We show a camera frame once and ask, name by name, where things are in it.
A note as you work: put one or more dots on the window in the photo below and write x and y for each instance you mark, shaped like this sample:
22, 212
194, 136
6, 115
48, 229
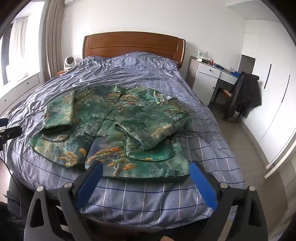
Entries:
20, 51

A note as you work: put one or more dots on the white desk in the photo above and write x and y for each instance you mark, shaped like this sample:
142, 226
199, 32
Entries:
205, 78

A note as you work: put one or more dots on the person's dark clothing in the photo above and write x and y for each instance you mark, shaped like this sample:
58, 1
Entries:
9, 215

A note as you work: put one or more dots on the white desk fan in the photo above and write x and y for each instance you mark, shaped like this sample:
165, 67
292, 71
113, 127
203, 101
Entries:
69, 62

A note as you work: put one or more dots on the dark jacket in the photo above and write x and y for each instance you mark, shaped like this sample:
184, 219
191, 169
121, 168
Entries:
247, 92

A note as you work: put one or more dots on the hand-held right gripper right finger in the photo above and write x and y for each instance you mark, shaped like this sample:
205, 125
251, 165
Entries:
203, 185

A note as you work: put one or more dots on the white wardrobe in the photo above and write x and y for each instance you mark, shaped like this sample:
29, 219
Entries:
270, 92

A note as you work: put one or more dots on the clear glass box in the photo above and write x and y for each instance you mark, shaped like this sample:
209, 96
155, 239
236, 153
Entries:
202, 55

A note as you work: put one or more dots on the wooden nightstand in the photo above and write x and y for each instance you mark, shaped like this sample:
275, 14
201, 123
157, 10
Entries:
62, 72

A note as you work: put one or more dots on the wooden chair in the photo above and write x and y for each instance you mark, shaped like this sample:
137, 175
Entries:
223, 93

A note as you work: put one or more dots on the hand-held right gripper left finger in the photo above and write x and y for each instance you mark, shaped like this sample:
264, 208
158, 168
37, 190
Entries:
89, 185

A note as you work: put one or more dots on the white window cabinet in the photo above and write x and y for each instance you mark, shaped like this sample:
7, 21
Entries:
20, 90

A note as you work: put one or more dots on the beige curtain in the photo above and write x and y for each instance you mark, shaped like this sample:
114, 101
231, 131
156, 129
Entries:
54, 39

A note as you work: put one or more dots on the blue cloth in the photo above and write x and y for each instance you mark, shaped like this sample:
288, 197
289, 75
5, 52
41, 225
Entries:
235, 74

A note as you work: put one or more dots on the green patterned jacket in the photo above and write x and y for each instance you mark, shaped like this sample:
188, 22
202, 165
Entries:
104, 111

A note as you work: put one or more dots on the bed with purple plaid duvet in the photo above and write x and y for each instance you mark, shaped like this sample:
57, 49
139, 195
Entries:
143, 74

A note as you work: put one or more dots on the wooden headboard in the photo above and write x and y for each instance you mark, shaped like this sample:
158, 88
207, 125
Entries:
134, 44

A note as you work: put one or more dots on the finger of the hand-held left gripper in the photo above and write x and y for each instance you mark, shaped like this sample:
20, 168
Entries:
3, 122
12, 133

